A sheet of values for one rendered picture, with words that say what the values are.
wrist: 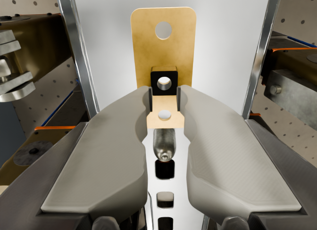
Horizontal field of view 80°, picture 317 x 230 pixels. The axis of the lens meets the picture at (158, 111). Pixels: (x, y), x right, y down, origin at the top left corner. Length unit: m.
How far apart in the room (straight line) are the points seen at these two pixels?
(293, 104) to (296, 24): 0.38
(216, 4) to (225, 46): 0.04
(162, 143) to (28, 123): 0.60
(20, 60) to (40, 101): 0.49
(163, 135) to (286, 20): 0.45
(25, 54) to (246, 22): 0.22
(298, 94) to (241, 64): 0.07
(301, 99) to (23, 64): 0.28
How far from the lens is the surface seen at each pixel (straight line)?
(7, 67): 0.21
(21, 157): 0.34
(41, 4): 0.59
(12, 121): 0.77
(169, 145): 0.24
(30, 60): 0.23
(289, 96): 0.27
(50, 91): 0.67
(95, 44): 0.24
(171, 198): 0.42
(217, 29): 0.23
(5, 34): 0.20
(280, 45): 0.40
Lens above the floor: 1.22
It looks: 58 degrees down
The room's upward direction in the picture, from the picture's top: 179 degrees counter-clockwise
